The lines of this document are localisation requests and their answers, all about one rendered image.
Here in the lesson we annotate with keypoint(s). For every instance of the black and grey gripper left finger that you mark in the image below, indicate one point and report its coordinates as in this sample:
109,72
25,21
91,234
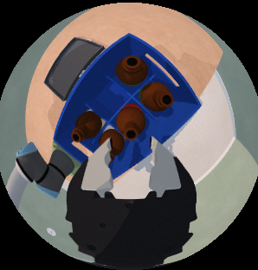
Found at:
91,180

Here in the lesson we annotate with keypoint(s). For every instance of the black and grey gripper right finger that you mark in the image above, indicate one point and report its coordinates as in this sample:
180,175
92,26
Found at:
170,179

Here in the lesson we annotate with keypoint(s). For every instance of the blue plastic crate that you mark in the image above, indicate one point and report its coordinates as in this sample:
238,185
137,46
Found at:
98,92

